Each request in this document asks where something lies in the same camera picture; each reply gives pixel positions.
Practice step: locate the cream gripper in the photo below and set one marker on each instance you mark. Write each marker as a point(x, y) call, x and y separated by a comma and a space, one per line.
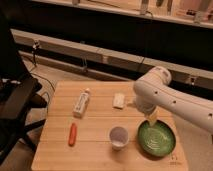
point(152, 118)

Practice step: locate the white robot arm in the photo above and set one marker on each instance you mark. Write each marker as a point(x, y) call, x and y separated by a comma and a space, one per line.
point(152, 90)

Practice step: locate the green bowl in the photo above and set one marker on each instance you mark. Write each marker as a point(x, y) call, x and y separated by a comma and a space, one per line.
point(158, 140)

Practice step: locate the white rectangular block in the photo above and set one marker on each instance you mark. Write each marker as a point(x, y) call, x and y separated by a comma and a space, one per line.
point(118, 101)

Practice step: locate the white tube bottle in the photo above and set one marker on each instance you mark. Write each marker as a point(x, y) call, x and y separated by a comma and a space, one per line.
point(81, 103)

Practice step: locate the orange carrot toy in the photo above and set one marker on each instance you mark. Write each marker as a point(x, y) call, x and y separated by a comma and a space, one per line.
point(72, 135)

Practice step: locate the black chair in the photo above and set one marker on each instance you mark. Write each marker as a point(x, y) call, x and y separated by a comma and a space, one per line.
point(18, 95)

